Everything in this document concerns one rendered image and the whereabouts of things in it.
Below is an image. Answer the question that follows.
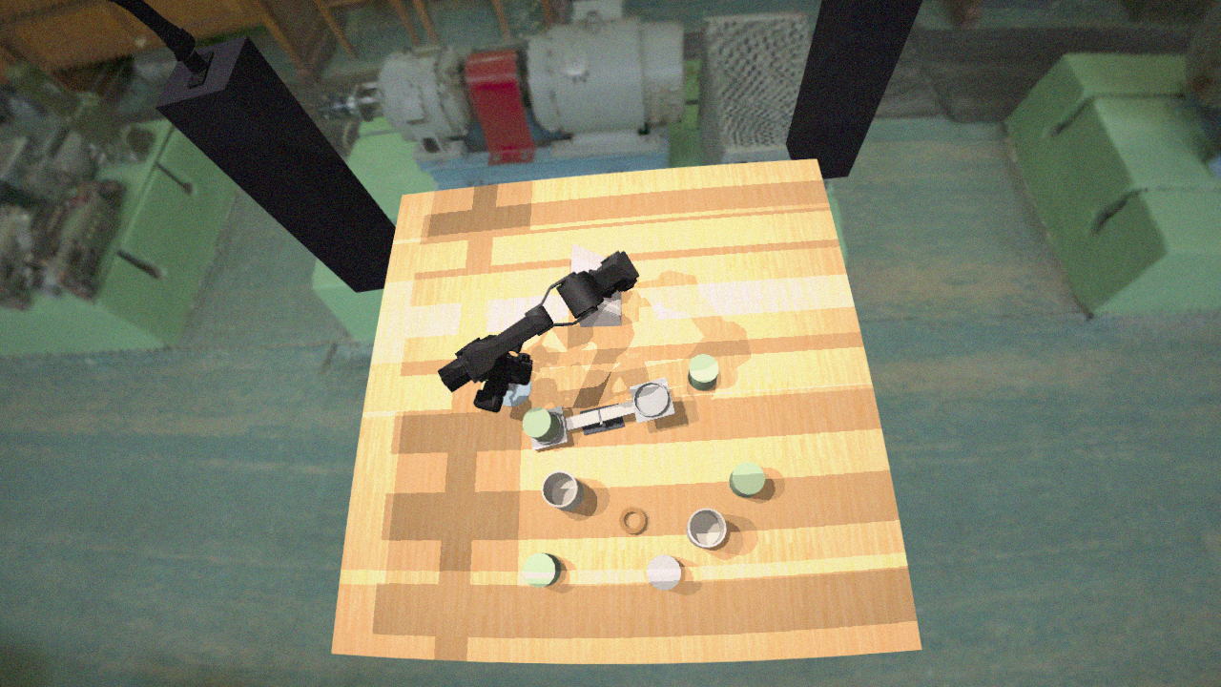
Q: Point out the brown ring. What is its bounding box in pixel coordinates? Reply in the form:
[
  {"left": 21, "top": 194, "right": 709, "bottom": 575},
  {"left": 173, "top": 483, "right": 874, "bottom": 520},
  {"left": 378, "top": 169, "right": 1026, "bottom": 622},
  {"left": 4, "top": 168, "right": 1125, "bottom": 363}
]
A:
[{"left": 619, "top": 506, "right": 645, "bottom": 534}]

